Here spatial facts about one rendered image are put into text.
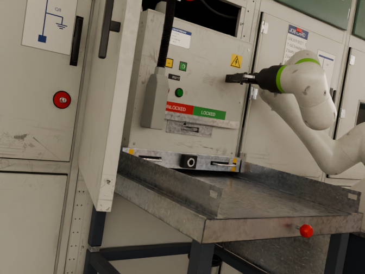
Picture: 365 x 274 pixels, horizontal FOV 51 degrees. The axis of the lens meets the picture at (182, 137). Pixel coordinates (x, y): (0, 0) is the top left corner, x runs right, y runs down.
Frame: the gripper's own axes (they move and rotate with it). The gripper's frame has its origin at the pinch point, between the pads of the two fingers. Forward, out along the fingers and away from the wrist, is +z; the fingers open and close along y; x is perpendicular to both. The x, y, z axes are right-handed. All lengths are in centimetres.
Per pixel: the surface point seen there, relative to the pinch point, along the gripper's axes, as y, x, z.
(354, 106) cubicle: 107, 3, 15
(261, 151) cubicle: 38.2, -28.2, 15.4
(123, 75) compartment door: -65, -11, -42
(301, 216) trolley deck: -12, -38, -50
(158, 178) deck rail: -42, -35, -24
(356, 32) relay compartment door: 96, 43, 15
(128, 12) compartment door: -66, 1, -42
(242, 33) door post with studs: 16.3, 22.7, 17.4
